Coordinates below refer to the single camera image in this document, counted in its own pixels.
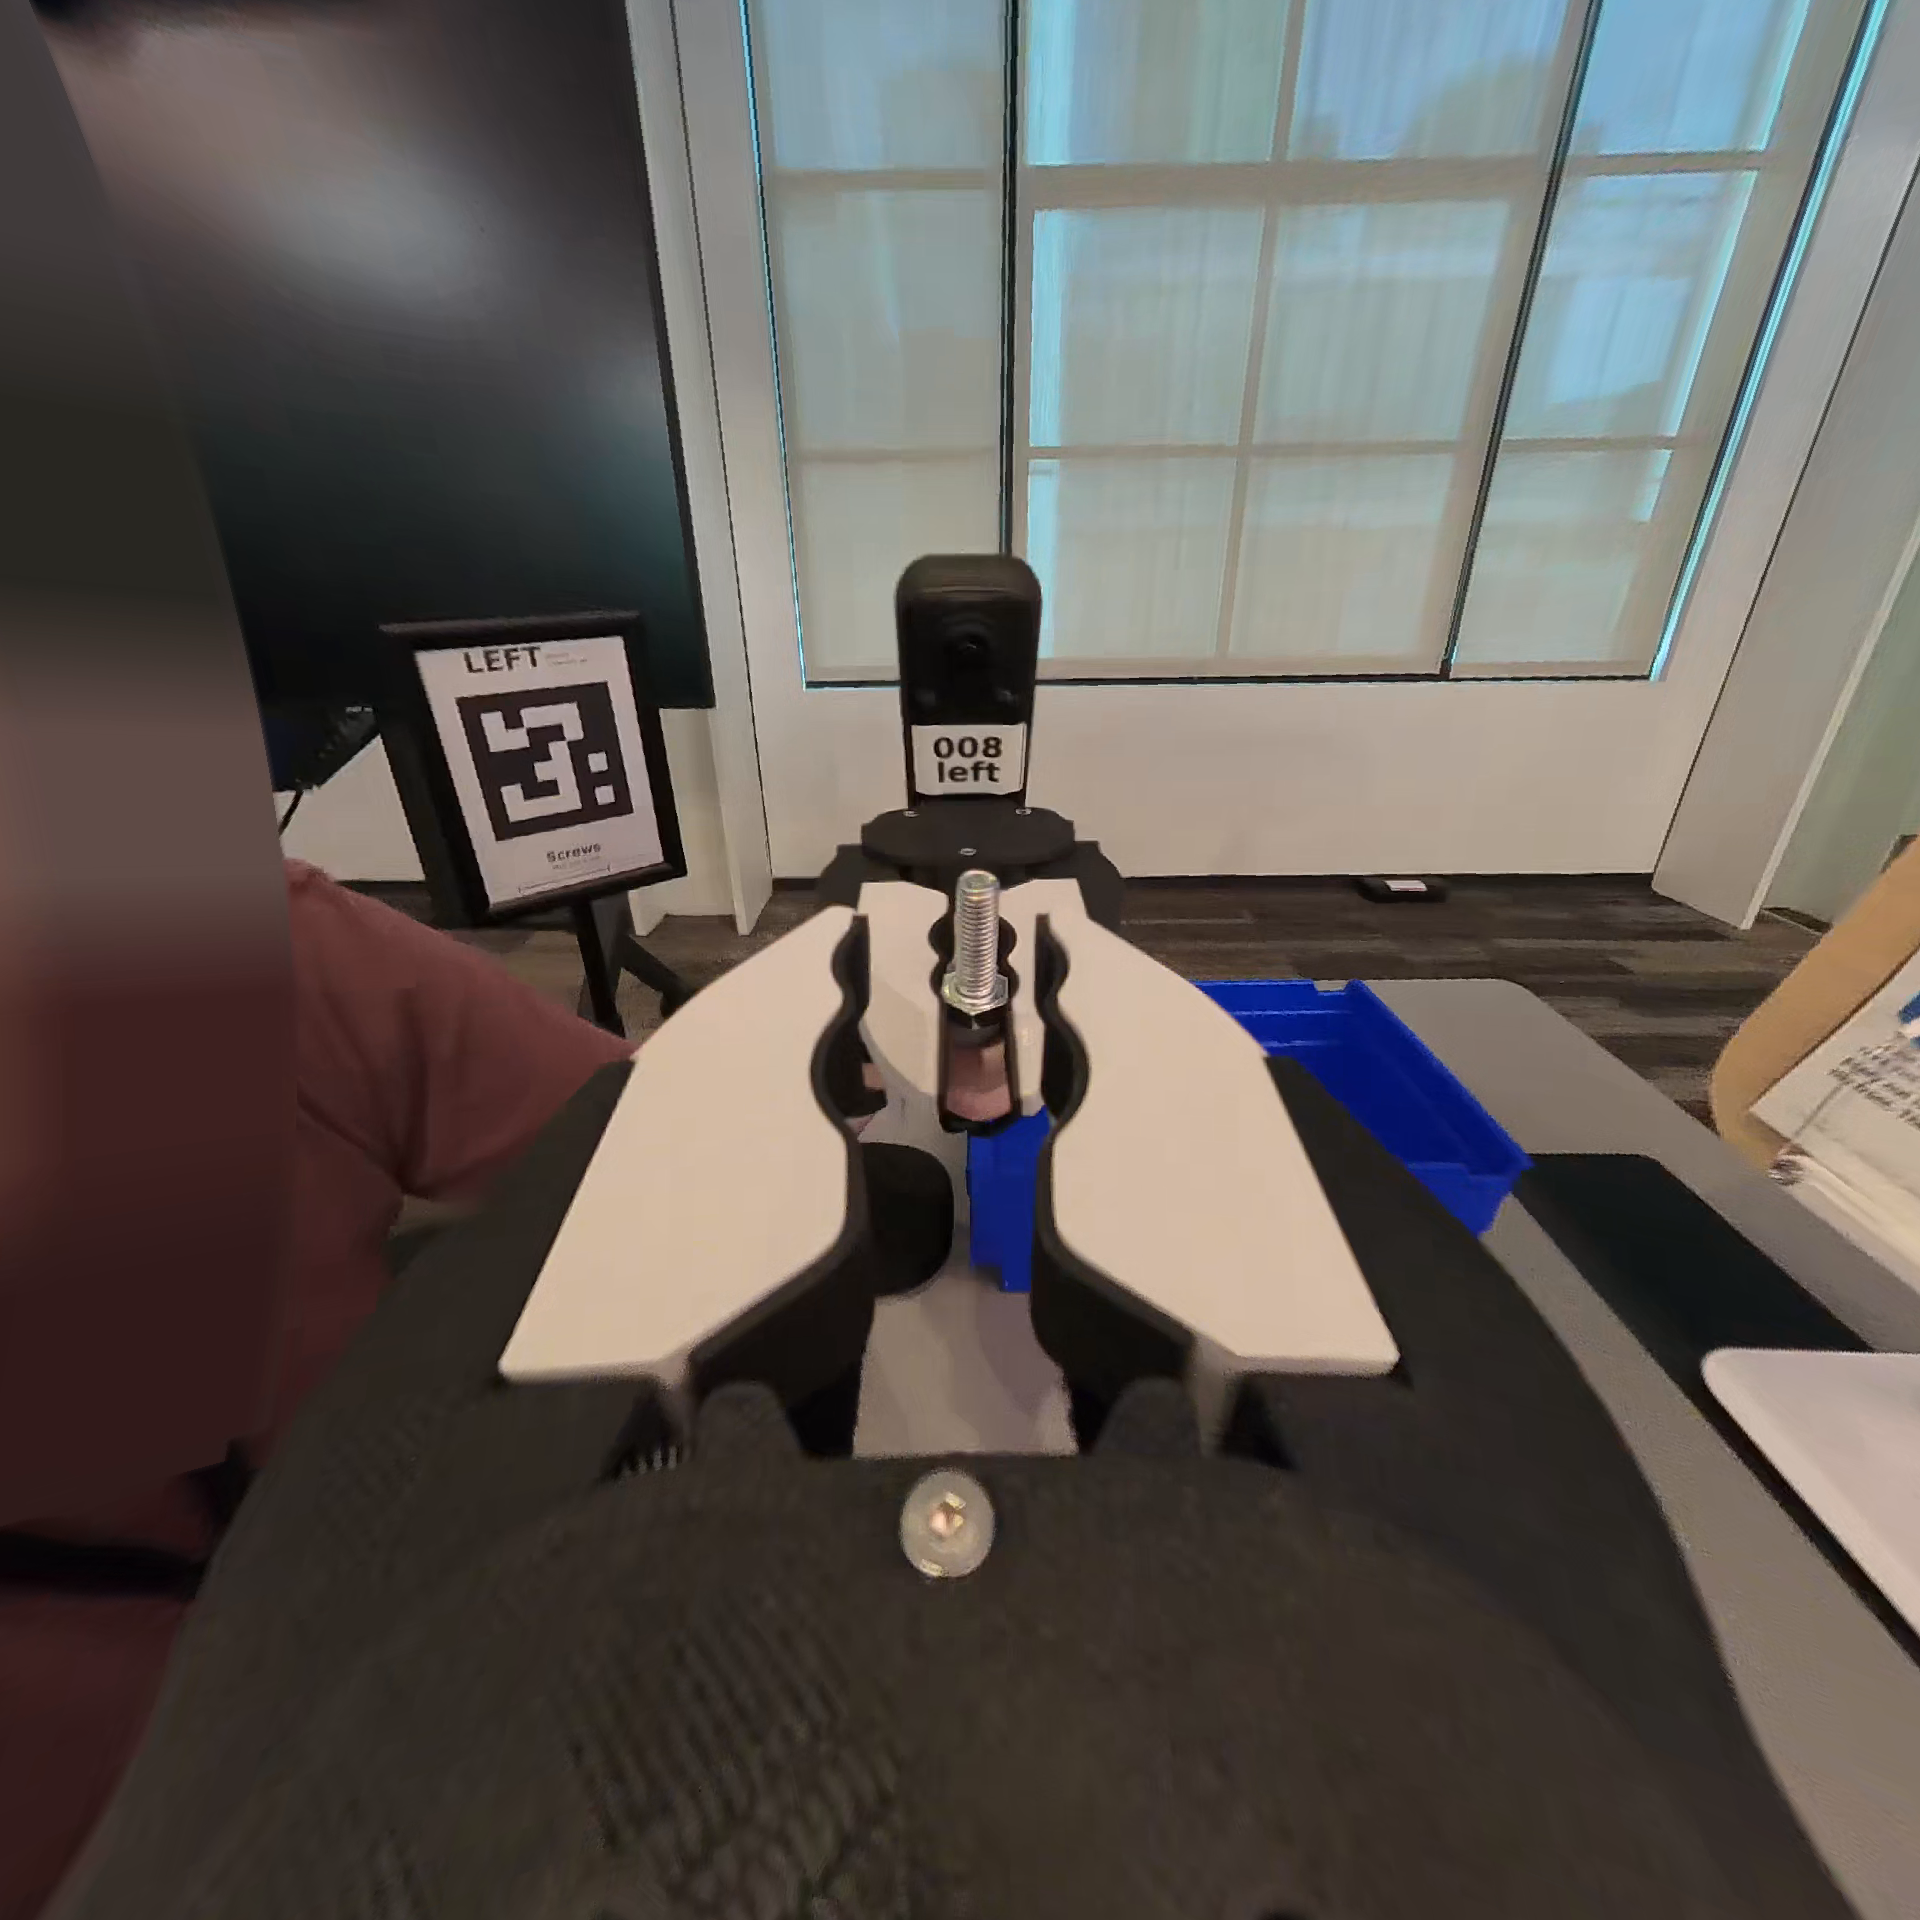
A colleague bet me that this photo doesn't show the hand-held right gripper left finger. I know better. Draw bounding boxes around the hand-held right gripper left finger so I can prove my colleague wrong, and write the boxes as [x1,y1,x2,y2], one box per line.
[495,903,875,1394]

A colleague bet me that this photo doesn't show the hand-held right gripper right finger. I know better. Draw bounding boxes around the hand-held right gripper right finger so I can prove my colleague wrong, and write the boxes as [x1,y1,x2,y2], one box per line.
[1031,908,1404,1394]

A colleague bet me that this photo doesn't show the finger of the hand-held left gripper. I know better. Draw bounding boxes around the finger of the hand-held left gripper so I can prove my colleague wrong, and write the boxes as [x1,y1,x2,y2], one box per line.
[855,882,962,1124]
[989,882,1093,1124]

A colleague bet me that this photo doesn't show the silver hex bolt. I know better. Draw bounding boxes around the silver hex bolt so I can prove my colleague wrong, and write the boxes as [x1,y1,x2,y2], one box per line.
[941,872,1020,1039]

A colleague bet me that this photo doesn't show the blue plastic bin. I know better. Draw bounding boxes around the blue plastic bin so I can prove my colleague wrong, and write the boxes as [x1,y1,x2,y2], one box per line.
[966,979,1531,1296]

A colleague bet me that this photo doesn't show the black framed marker sign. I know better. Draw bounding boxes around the black framed marker sign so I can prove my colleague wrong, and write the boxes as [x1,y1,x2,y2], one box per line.
[378,611,693,1039]

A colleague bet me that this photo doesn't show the black desk mat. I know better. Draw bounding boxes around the black desk mat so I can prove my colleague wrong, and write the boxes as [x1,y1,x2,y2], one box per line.
[1515,1152,1876,1361]

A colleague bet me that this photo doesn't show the large window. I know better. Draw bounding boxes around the large window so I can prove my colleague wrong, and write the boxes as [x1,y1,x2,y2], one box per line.
[744,0,1884,688]

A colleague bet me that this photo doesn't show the wooden document stand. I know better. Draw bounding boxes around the wooden document stand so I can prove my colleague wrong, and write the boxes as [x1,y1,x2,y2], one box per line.
[1702,838,1920,1641]

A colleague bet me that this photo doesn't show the printed paper sheet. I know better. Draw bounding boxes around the printed paper sheet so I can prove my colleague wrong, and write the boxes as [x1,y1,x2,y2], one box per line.
[1747,984,1920,1249]

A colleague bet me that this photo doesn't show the large black wall screen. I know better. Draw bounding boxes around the large black wall screen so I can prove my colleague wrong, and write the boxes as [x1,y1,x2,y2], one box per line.
[29,0,717,712]

